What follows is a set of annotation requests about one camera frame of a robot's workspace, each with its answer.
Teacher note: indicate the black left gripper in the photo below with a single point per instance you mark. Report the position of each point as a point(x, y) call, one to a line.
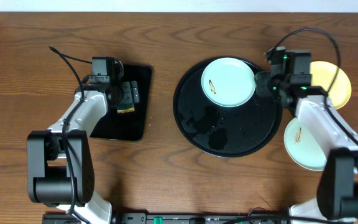
point(129, 92)

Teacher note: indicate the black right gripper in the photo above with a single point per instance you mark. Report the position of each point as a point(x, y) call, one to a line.
point(262, 84)

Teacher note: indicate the green yellow sponge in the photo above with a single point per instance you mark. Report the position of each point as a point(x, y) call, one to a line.
point(125, 108)

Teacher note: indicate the yellow plate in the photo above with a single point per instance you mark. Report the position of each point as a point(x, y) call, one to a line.
point(323, 74)

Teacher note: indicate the light green plate with stain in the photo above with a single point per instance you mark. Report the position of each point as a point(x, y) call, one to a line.
point(228, 82)

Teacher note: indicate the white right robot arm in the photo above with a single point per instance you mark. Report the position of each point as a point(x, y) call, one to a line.
point(337, 193)

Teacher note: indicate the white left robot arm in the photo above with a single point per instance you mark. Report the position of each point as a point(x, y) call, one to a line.
point(60, 170)

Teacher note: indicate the black rectangular tray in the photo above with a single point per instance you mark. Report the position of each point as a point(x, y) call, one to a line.
point(127, 126)

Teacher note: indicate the round black tray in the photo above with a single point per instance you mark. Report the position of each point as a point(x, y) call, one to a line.
point(218, 130)

